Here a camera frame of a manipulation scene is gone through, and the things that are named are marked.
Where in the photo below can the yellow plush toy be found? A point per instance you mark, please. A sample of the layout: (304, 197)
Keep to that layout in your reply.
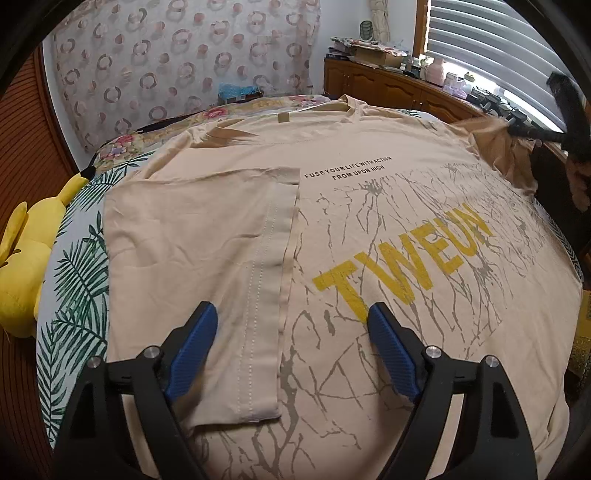
(23, 277)

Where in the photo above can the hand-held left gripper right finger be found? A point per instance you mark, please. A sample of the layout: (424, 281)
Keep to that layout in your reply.
(391, 348)

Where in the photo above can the blue crumpled cloth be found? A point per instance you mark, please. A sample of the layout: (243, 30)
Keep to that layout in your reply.
(238, 91)

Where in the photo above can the leaf-print blanket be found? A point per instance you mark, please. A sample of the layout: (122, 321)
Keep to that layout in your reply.
(78, 286)

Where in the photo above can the cardboard box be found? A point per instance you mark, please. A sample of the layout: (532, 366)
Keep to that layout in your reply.
(378, 55)

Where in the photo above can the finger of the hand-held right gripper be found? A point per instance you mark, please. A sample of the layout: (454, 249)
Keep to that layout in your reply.
(538, 133)

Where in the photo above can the wooden cabinet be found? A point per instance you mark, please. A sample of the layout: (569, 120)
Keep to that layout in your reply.
(383, 85)

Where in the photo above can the pink vase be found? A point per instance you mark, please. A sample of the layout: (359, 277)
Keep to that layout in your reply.
(436, 71)

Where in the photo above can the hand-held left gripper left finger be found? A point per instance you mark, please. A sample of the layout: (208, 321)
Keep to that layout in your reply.
(195, 348)

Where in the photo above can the floral quilt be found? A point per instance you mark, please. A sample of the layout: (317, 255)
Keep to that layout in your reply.
(129, 145)

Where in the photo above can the beige printed t-shirt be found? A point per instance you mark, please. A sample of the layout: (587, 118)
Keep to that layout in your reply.
(207, 230)

